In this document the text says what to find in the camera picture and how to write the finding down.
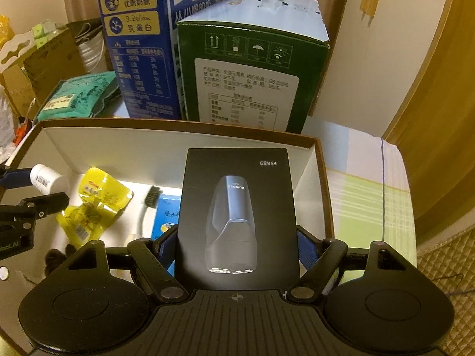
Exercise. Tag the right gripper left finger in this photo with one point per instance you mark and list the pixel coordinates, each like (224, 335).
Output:
(150, 256)

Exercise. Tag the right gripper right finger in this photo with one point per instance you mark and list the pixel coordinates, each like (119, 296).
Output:
(321, 260)

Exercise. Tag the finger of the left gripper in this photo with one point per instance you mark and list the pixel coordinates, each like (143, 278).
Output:
(45, 205)
(12, 179)

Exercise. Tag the white pill bottle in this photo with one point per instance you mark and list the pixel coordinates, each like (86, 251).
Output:
(48, 181)

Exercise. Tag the blue toothpaste tube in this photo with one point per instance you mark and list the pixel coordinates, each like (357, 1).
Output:
(167, 214)

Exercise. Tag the yellow snack packet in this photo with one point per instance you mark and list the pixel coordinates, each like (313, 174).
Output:
(104, 193)
(82, 224)

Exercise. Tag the white toothbrush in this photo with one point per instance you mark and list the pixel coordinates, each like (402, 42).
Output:
(145, 220)

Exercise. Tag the black shaver box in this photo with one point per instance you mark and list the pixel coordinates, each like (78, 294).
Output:
(237, 225)

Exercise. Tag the brown cardboard storage box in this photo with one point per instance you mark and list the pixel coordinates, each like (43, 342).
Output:
(154, 151)

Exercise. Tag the dark hair scrunchie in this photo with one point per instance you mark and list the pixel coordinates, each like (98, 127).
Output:
(54, 258)

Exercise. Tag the silver foil bag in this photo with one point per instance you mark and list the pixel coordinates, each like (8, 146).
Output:
(7, 127)

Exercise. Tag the checkered tablecloth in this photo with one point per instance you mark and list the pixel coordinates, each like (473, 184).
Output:
(369, 191)

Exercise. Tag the brown cardboard carton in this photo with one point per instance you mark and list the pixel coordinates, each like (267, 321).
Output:
(33, 63)

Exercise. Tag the green tea packet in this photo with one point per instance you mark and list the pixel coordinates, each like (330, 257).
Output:
(84, 96)

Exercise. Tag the yellow plastic bag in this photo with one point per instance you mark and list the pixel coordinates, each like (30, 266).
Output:
(6, 32)

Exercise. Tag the blue milk carton box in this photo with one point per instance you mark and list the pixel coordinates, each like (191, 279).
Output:
(141, 37)

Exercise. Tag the green milk carton box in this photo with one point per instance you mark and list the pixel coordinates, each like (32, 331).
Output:
(253, 63)

